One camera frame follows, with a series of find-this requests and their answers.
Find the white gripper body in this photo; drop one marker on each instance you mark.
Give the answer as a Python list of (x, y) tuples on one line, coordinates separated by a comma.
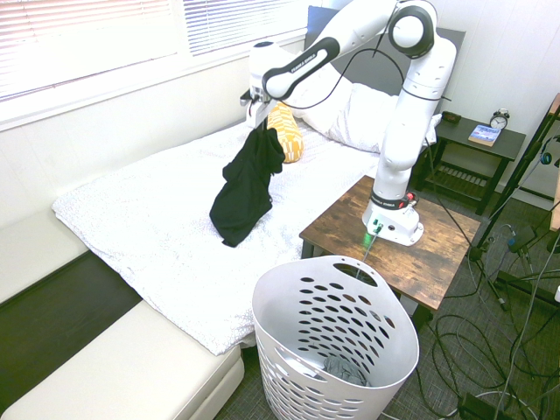
[(256, 114)]

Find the black garment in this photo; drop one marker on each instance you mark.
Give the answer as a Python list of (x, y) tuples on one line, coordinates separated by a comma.
[(245, 192)]

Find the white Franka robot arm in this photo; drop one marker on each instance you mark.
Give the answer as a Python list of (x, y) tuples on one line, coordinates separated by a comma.
[(402, 131)]

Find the white perforated laundry basket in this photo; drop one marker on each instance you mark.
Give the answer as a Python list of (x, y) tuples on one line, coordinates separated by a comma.
[(394, 350)]

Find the yellow white patterned pillow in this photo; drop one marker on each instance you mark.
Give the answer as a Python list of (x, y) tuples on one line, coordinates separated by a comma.
[(289, 135)]

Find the narrow white window blind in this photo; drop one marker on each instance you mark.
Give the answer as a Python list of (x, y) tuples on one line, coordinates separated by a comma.
[(245, 22)]

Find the white bed pillow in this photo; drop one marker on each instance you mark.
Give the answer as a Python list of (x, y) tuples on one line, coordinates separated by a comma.
[(359, 114)]

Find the white bed cover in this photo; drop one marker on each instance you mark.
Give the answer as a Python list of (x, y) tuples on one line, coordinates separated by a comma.
[(153, 210)]

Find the wide white window blind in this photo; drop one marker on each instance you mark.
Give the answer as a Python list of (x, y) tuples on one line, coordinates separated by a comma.
[(87, 39)]

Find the small dark box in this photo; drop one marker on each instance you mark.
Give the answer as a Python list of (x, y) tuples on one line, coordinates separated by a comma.
[(450, 118)]

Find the grey upholstered headboard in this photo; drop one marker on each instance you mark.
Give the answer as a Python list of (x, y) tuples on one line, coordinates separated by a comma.
[(450, 44)]

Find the rustic wooden side table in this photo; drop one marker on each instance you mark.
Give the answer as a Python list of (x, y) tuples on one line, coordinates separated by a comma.
[(437, 258)]

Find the blue cover book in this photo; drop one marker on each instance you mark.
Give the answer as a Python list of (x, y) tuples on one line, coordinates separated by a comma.
[(485, 135)]

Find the black twin-bell alarm clock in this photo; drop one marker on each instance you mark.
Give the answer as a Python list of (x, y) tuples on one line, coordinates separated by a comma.
[(500, 119)]

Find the black nightstand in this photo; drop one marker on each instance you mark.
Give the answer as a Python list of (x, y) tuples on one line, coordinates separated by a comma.
[(503, 140)]

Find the grey clothing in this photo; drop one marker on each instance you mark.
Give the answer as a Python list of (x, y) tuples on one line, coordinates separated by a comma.
[(345, 372)]

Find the cream cushioned bench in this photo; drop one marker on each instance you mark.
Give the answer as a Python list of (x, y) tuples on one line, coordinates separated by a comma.
[(131, 372), (35, 254)]

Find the teal headphones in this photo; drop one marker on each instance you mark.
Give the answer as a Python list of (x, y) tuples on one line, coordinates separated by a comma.
[(547, 155)]

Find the light wooden board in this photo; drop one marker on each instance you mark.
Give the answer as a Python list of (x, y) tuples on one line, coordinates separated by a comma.
[(555, 175)]

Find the black power brick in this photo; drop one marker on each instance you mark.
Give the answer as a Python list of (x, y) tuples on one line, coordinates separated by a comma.
[(474, 404)]

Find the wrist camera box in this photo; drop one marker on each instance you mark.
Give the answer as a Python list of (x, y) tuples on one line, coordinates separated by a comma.
[(254, 95)]

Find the black camera tripod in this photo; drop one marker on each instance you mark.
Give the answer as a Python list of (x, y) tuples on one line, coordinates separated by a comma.
[(520, 166)]

